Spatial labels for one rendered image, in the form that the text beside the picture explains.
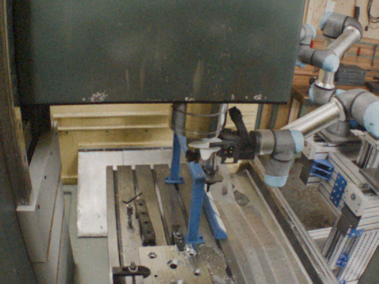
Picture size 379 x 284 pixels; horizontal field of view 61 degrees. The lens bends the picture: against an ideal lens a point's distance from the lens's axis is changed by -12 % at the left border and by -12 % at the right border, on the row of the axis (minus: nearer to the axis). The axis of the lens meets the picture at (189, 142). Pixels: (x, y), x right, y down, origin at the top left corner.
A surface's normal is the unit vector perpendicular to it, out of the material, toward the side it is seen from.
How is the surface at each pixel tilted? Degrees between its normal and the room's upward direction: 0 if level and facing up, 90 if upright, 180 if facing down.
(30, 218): 90
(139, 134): 90
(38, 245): 90
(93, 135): 90
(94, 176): 24
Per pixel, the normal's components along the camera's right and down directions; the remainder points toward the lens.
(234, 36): 0.20, 0.48
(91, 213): 0.15, -0.61
